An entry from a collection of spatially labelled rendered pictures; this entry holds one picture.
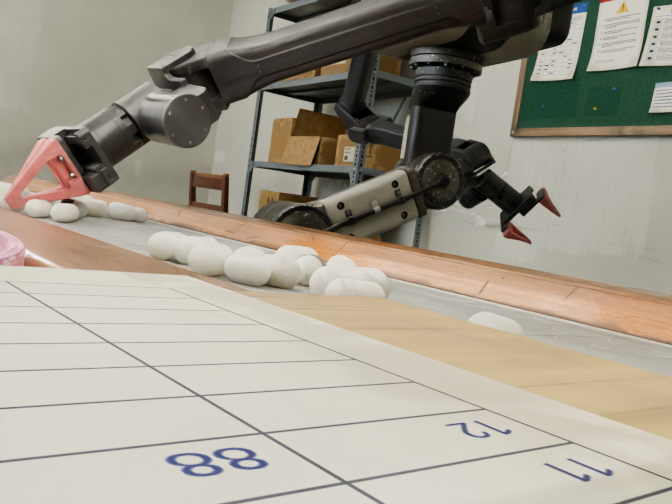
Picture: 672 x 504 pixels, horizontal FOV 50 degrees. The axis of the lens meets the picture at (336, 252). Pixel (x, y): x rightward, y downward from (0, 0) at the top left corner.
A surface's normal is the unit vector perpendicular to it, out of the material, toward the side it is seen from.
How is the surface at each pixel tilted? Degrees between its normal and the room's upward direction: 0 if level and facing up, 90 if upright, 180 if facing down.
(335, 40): 122
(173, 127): 94
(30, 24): 90
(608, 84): 90
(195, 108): 94
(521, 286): 45
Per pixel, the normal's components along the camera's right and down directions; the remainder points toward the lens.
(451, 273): -0.45, -0.75
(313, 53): -0.05, 0.58
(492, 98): -0.83, -0.09
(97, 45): 0.54, 0.11
